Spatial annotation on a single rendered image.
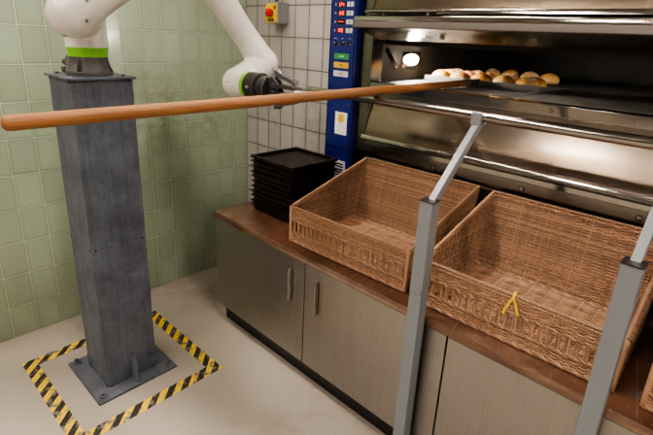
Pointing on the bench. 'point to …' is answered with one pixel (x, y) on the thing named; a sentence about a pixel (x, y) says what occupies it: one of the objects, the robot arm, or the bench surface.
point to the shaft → (203, 106)
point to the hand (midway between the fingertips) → (304, 94)
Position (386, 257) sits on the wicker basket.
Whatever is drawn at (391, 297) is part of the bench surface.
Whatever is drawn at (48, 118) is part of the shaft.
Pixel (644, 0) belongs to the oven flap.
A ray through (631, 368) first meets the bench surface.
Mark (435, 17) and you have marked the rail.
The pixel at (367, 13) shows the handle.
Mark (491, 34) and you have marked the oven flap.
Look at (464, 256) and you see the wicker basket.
